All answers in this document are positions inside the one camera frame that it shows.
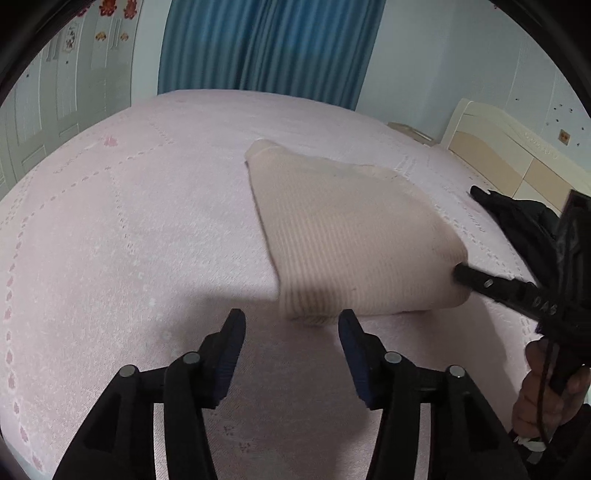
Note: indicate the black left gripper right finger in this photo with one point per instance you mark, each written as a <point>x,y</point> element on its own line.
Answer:
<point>467,439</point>

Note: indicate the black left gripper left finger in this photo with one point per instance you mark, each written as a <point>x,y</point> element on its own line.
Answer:
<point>115,441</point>

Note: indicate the peach knit sweater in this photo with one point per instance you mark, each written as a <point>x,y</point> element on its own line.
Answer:
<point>345,236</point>

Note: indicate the person right hand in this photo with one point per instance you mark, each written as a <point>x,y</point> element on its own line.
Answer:
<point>557,409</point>

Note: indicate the black padded jacket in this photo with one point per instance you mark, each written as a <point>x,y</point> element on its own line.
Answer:
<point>530,227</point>

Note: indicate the cream wooden headboard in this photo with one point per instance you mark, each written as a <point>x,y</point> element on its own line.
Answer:
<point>514,160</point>

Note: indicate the pink patterned bed sheet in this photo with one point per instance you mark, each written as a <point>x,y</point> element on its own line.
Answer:
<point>131,243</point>

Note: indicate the blue curtain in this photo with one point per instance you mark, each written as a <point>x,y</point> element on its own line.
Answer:
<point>318,50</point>

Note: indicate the white wardrobe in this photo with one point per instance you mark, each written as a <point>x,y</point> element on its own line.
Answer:
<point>80,77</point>

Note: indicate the red paper decoration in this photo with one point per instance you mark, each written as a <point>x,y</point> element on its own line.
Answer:
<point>130,10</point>
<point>107,7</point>

